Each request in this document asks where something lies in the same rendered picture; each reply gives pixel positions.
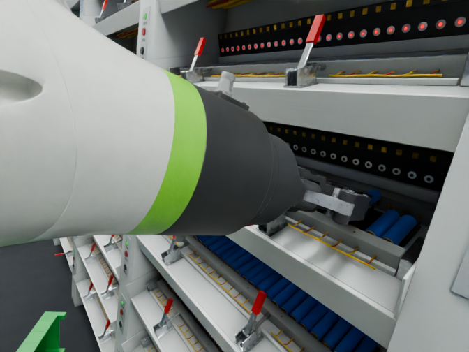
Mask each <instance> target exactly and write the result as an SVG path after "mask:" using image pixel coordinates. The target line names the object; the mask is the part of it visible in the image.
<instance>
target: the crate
mask: <svg viewBox="0 0 469 352"><path fill-rule="evenodd" d="M65 317H66V312H50V311H46V312H45V313H44V314H43V315H42V317H41V318H40V320H39V321H38V322H37V324H36V325H35V326H34V328H33V329H32V331H31V332H30V333H29V335H28V336H27V338H26V339H25V340H24V341H23V343H22V344H21V346H20V347H19V349H18V350H17V351H16V352H66V349H65V348H59V321H60V319H63V320H64V319H65Z"/></svg>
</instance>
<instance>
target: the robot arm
mask: <svg viewBox="0 0 469 352"><path fill-rule="evenodd" d="M235 78H236V76H235V75H234V74H232V73H229V72H226V71H222V74H221V79H220V80H219V84H218V88H215V90H214V91H209V90H206V89H203V88H201V87H199V86H197V85H195V84H193V83H191V82H189V81H187V80H185V79H183V78H181V77H179V76H177V75H175V74H173V73H170V72H168V71H166V70H164V69H162V68H160V67H158V66H156V65H154V64H152V63H150V62H148V61H146V60H145V59H143V58H141V57H139V56H137V55H136V54H133V53H132V52H130V51H128V50H127V49H125V48H124V47H122V46H120V45H118V44H117V43H115V42H114V41H112V40H110V39H109V38H108V37H106V36H104V35H102V34H101V33H100V32H98V31H97V30H95V29H94V28H93V27H91V26H89V25H88V24H87V23H85V22H84V21H82V20H81V19H80V18H78V17H77V16H76V15H74V14H73V13H72V11H71V9H70V7H69V5H68V3H67V1H66V0H0V247H5V246H9V245H14V244H23V243H27V242H36V241H41V240H51V239H57V238H64V237H77V236H88V235H174V236H175V239H174V240H175V241H176V242H183V240H184V239H185V238H186V236H187V235H229V234H233V233H235V232H237V231H238V230H240V229H242V228H243V227H244V226H245V225H262V224H266V223H270V222H272V221H274V220H275V219H277V218H279V217H280V216H281V215H282V214H283V213H284V212H285V211H287V212H297V211H304V212H314V211H316V210H317V209H323V210H326V214H325V216H327V217H330V218H332V220H333V221H334V222H336V223H337V224H339V225H348V222H349V221H360V220H364V217H365V216H366V213H367V210H368V208H369V205H370V202H371V199H372V197H373V196H372V195H370V194H367V193H363V192H361V191H356V190H354V189H350V188H348V187H345V186H341V185H338V184H335V183H332V182H328V181H326V182H325V180H326V177H325V176H322V175H317V176H316V175H312V174H311V172H310V171H309V170H307V169H304V168H302V167H299V166H297V161H296V158H295V156H294V154H293V152H292V150H291V149H290V147H289V146H288V144H287V143H286V142H284V141H283V140H282V139H280V138H279V137H277V136H274V135H272V134H270V133H268V131H267V129H266V127H265V125H264V124H263V122H262V121H261V120H260V118H259V117H258V116H257V115H255V114H254V113H252V112H251V111H249V106H248V105H246V103H244V102H240V101H238V100H236V99H234V98H232V88H233V83H234V81H235Z"/></svg>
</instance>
